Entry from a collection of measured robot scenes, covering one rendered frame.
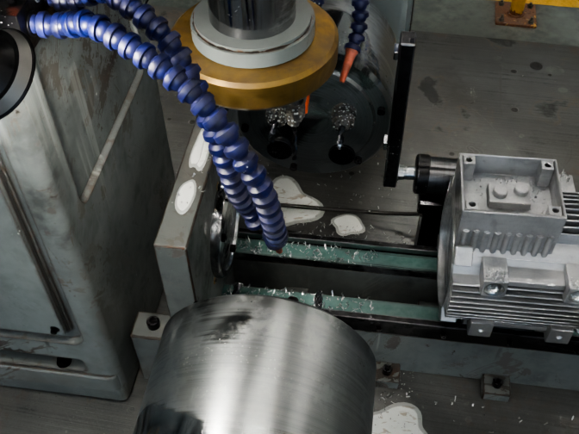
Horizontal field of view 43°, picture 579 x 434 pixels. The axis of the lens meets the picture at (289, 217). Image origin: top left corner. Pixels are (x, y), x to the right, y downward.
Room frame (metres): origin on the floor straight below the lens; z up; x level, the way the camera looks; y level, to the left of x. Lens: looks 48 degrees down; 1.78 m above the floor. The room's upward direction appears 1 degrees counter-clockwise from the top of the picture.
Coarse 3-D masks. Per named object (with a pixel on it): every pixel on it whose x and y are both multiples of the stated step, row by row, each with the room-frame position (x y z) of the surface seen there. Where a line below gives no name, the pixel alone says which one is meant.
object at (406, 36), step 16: (400, 48) 0.75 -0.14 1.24; (400, 64) 0.75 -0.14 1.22; (400, 80) 0.75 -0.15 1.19; (400, 96) 0.75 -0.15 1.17; (400, 112) 0.75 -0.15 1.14; (400, 128) 0.75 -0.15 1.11; (384, 144) 0.76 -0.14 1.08; (400, 144) 0.75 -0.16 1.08; (384, 176) 0.75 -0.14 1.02; (400, 176) 0.75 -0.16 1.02
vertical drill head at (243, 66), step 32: (224, 0) 0.62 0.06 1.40; (256, 0) 0.61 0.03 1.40; (288, 0) 0.63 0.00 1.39; (192, 32) 0.64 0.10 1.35; (224, 32) 0.62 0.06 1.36; (256, 32) 0.61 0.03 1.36; (288, 32) 0.63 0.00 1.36; (320, 32) 0.66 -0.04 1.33; (224, 64) 0.60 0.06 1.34; (256, 64) 0.59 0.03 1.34; (288, 64) 0.60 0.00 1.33; (320, 64) 0.60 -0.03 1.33; (224, 96) 0.57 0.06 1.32; (256, 96) 0.57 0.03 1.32; (288, 96) 0.58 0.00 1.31
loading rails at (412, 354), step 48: (288, 240) 0.72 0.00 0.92; (336, 240) 0.71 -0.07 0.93; (240, 288) 0.63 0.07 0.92; (288, 288) 0.68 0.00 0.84; (336, 288) 0.67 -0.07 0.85; (384, 288) 0.66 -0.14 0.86; (432, 288) 0.65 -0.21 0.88; (384, 336) 0.56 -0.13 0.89; (432, 336) 0.55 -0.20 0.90; (480, 336) 0.54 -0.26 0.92; (528, 336) 0.53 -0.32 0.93; (576, 336) 0.53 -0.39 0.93; (384, 384) 0.53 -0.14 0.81; (528, 384) 0.53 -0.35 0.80; (576, 384) 0.52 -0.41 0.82
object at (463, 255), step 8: (456, 248) 0.56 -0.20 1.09; (464, 248) 0.56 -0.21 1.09; (472, 248) 0.56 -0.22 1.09; (456, 256) 0.55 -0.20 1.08; (464, 256) 0.55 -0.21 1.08; (472, 256) 0.55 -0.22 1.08; (456, 264) 0.54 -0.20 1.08; (464, 264) 0.54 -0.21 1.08; (440, 312) 0.55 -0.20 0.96; (440, 320) 0.54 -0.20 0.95; (448, 320) 0.54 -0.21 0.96; (456, 320) 0.54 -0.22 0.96
